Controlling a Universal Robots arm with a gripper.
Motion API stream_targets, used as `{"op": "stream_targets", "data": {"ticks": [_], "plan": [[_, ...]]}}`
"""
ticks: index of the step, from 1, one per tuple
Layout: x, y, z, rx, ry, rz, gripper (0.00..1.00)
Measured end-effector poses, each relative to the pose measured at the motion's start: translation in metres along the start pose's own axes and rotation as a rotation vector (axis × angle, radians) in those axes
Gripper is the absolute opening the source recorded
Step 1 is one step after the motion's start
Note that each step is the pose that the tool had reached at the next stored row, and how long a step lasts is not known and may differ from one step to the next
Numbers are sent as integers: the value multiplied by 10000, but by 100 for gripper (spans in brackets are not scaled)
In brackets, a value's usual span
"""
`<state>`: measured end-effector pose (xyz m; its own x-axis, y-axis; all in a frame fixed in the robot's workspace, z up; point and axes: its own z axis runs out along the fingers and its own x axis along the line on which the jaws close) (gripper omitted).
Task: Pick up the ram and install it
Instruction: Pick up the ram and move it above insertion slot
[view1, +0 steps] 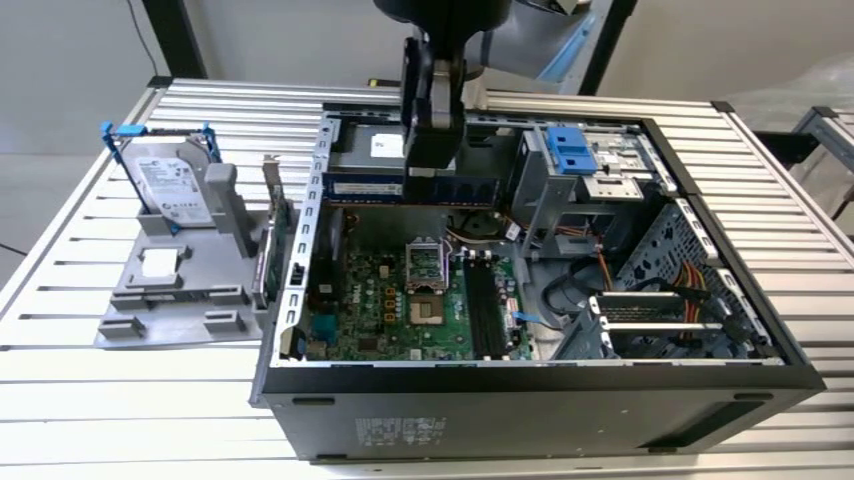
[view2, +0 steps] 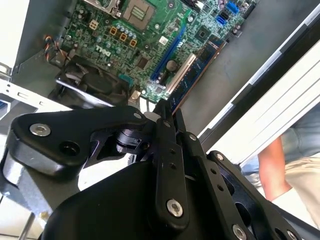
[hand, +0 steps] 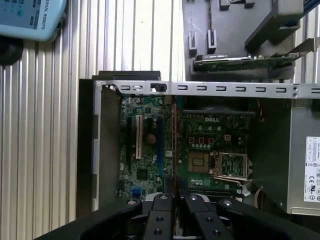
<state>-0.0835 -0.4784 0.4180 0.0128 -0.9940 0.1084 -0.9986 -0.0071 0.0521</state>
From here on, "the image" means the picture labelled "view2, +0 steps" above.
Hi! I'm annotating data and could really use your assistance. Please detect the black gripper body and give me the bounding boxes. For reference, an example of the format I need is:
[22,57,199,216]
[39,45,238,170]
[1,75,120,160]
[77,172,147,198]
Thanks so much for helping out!
[41,159,223,240]

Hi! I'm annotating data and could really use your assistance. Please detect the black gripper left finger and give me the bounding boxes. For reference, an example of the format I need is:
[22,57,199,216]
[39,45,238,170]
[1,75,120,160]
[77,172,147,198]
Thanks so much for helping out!
[0,99,190,235]

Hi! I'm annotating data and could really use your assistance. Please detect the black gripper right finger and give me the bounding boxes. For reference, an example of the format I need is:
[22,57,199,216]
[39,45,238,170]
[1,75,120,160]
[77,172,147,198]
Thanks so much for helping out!
[174,109,302,240]

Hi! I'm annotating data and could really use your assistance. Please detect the blue RAM stick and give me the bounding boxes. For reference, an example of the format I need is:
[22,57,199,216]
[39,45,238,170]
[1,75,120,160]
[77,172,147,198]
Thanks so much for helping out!
[169,40,228,115]

